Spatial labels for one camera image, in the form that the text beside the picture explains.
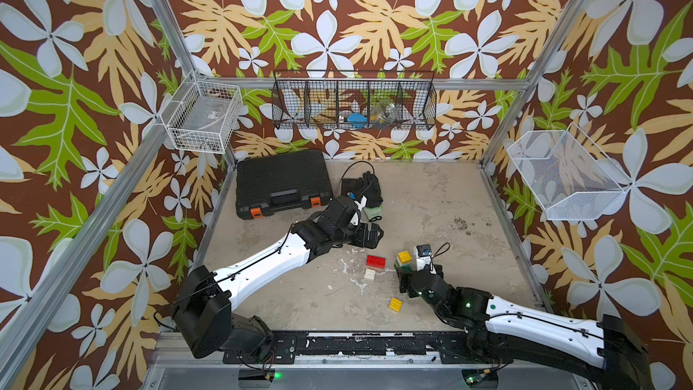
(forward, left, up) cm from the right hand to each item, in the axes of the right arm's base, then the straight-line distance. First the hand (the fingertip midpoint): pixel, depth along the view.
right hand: (404, 269), depth 82 cm
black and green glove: (+39, +8, -6) cm, 40 cm away
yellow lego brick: (+3, 0, +2) cm, 4 cm away
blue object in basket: (+46, +14, +22) cm, 52 cm away
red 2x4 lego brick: (+5, +8, -5) cm, 11 cm away
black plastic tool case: (+36, +44, 0) cm, 57 cm away
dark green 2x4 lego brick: (+1, 0, -2) cm, 2 cm away
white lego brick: (+1, +11, -5) cm, 12 cm away
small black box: (+43, +16, -11) cm, 47 cm away
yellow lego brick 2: (-9, +3, -5) cm, 11 cm away
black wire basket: (+55, +15, +24) cm, 62 cm away
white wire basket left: (+40, +65, +28) cm, 81 cm away
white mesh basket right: (+19, -48, +21) cm, 56 cm away
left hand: (+8, +10, +11) cm, 17 cm away
